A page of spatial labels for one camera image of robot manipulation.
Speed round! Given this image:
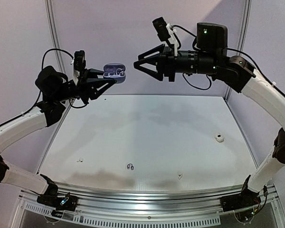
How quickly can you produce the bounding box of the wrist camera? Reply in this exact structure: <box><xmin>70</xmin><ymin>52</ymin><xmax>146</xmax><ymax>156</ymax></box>
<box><xmin>152</xmin><ymin>17</ymin><xmax>181</xmax><ymax>57</ymax></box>
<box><xmin>71</xmin><ymin>50</ymin><xmax>86</xmax><ymax>85</ymax></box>

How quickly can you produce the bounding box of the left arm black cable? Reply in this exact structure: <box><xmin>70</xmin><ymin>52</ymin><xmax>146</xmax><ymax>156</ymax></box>
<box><xmin>26</xmin><ymin>48</ymin><xmax>86</xmax><ymax>117</ymax></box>

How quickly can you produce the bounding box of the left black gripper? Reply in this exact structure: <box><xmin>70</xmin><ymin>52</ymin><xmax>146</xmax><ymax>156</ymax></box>
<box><xmin>52</xmin><ymin>67</ymin><xmax>115</xmax><ymax>104</ymax></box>

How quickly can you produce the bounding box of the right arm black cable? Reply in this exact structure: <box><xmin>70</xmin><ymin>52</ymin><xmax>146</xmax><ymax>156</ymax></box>
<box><xmin>171</xmin><ymin>23</ymin><xmax>285</xmax><ymax>107</ymax></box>

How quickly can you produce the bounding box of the front aluminium rail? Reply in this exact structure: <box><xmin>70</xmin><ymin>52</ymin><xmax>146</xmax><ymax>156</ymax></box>
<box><xmin>58</xmin><ymin>183</ymin><xmax>241</xmax><ymax>217</ymax></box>

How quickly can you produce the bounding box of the silver ear-hook earbud pair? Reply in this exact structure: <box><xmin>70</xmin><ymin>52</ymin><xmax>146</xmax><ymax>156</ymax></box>
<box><xmin>127</xmin><ymin>163</ymin><xmax>134</xmax><ymax>171</ymax></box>

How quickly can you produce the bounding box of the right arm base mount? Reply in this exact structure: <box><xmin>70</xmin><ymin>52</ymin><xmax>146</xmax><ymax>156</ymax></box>
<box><xmin>219</xmin><ymin>190</ymin><xmax>261</xmax><ymax>212</ymax></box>

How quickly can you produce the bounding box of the blue-grey earbud charging case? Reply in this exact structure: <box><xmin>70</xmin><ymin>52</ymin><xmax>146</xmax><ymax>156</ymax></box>
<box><xmin>103</xmin><ymin>63</ymin><xmax>126</xmax><ymax>84</ymax></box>

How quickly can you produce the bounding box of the white earbud charging case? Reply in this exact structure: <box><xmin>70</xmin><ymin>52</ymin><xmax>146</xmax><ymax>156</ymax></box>
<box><xmin>214</xmin><ymin>133</ymin><xmax>225</xmax><ymax>143</ymax></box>

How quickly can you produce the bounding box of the left aluminium frame post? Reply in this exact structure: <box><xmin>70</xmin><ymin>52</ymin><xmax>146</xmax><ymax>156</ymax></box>
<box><xmin>44</xmin><ymin>0</ymin><xmax>67</xmax><ymax>74</ymax></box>

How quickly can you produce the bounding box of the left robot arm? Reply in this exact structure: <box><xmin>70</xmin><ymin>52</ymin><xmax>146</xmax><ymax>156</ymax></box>
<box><xmin>0</xmin><ymin>66</ymin><xmax>117</xmax><ymax>206</ymax></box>

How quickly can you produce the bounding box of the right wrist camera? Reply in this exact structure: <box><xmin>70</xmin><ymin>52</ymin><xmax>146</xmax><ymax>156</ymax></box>
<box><xmin>152</xmin><ymin>17</ymin><xmax>181</xmax><ymax>57</ymax></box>

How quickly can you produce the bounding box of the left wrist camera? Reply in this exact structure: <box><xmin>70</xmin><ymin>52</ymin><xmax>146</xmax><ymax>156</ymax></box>
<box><xmin>71</xmin><ymin>50</ymin><xmax>86</xmax><ymax>85</ymax></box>

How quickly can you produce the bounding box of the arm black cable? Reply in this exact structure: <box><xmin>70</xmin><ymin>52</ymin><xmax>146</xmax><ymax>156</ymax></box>
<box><xmin>171</xmin><ymin>23</ymin><xmax>285</xmax><ymax>107</ymax></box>
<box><xmin>26</xmin><ymin>48</ymin><xmax>86</xmax><ymax>117</ymax></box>

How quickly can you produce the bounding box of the right aluminium frame post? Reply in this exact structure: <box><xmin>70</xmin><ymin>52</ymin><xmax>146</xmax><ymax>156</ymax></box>
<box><xmin>223</xmin><ymin>0</ymin><xmax>252</xmax><ymax>102</ymax></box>

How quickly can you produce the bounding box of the dark round earbud pair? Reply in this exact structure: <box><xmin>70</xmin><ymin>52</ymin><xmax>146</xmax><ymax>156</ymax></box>
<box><xmin>113</xmin><ymin>68</ymin><xmax>125</xmax><ymax>77</ymax></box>

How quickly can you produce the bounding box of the aluminium frame post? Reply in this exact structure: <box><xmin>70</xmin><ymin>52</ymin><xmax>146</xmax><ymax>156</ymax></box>
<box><xmin>223</xmin><ymin>0</ymin><xmax>252</xmax><ymax>102</ymax></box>
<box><xmin>44</xmin><ymin>0</ymin><xmax>67</xmax><ymax>74</ymax></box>

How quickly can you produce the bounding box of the perforated cable tray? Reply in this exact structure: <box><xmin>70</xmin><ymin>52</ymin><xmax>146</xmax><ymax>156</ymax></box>
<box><xmin>19</xmin><ymin>202</ymin><xmax>221</xmax><ymax>228</ymax></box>

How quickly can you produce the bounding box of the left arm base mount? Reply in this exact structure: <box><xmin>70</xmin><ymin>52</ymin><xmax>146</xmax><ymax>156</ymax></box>
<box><xmin>37</xmin><ymin>189</ymin><xmax>79</xmax><ymax>211</ymax></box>

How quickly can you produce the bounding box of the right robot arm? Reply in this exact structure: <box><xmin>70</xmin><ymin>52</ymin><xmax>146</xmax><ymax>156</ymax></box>
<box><xmin>133</xmin><ymin>18</ymin><xmax>285</xmax><ymax>207</ymax></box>

